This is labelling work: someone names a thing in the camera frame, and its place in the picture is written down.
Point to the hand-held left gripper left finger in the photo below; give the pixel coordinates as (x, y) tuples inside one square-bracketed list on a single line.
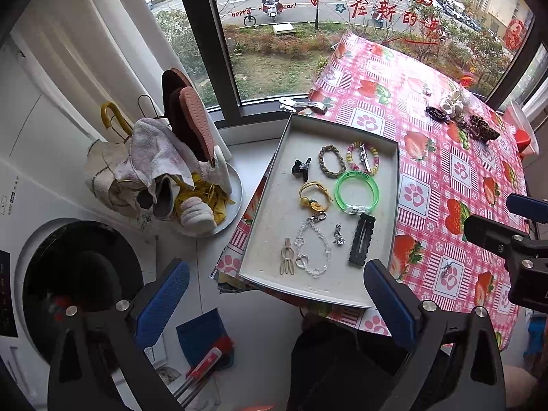
[(165, 304)]

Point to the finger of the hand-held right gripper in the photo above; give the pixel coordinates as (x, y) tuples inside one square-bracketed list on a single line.
[(492, 231), (528, 203)]

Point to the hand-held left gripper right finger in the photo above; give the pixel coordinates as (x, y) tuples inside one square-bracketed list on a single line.
[(389, 304)]

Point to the black scalloped snap clip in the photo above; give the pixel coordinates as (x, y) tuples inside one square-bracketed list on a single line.
[(361, 239)]

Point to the green translucent bangle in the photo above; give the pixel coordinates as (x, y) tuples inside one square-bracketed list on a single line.
[(340, 192)]

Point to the grey cardboard tray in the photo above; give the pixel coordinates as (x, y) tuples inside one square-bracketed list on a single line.
[(274, 222)]

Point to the silver star hair clip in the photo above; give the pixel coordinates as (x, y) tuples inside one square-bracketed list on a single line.
[(364, 156)]

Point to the small black claw clip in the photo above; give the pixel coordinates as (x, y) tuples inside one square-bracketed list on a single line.
[(301, 168)]

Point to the blue cloth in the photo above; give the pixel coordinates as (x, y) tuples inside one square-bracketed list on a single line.
[(201, 329)]

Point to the small silver charm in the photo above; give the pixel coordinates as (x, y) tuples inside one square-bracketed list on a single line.
[(445, 267), (338, 235)]

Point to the red plastic stool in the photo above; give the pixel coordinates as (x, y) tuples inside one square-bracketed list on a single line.
[(524, 139)]

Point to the person's dark pants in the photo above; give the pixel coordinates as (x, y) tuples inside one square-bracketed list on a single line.
[(334, 364)]

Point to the leopard print hair bow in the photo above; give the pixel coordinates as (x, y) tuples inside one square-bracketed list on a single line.
[(483, 130)]

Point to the white plastic basin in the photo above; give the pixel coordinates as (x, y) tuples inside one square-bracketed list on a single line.
[(518, 113)]

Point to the small white shoe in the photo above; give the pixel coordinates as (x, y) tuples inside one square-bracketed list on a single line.
[(197, 218)]

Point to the yellow cloth strips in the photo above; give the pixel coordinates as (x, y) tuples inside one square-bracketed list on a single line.
[(216, 201)]

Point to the white dotted hair bow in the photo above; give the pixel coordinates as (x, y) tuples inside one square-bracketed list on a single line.
[(454, 100)]

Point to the black toothed claw clip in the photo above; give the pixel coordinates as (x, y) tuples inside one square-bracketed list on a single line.
[(436, 113)]

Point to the white round plate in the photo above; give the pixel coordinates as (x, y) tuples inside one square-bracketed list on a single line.
[(233, 184)]

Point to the white towel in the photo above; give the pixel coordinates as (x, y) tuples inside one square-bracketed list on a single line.
[(150, 150)]

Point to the white washing machine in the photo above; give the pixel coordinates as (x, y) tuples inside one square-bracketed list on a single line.
[(25, 222)]

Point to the red round window decal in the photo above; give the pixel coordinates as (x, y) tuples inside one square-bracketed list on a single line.
[(515, 33)]

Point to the pink soled slipper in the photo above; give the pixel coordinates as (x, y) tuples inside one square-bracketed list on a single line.
[(195, 115)]

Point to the silver table clamp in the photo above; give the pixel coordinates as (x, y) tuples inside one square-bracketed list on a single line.
[(299, 105)]

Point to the brown slipper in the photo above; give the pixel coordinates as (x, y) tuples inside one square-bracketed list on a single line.
[(173, 81)]

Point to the white curtain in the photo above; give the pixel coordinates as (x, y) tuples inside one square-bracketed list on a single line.
[(107, 30)]

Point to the parked bicycle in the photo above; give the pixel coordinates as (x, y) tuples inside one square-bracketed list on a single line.
[(249, 20)]

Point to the white scooter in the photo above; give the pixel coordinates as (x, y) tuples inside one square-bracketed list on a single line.
[(272, 8)]

